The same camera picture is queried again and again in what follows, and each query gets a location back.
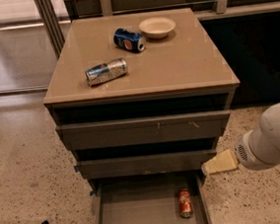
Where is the white bowl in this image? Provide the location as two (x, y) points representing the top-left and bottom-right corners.
(139, 17), (175, 39)

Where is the grey drawer cabinet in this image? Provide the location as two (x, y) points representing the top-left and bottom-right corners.
(35, 3), (253, 224)

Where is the bottom open grey drawer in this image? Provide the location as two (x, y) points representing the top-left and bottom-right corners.
(95, 171), (211, 224)

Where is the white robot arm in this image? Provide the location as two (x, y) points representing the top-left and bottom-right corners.
(202, 104), (280, 176)

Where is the metal window frame post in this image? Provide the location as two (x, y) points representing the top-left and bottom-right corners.
(35, 0), (65, 57)

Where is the middle grey drawer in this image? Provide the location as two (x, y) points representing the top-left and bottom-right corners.
(77, 150), (216, 180)

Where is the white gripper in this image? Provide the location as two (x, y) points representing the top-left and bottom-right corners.
(202, 129), (273, 176)

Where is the top grey drawer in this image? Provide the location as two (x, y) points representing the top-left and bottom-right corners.
(56, 111), (231, 150)

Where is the silver blue crushed can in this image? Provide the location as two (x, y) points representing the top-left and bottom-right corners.
(85, 58), (128, 87)

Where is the blue pepsi can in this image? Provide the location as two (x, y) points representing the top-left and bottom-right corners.
(113, 28), (146, 53)

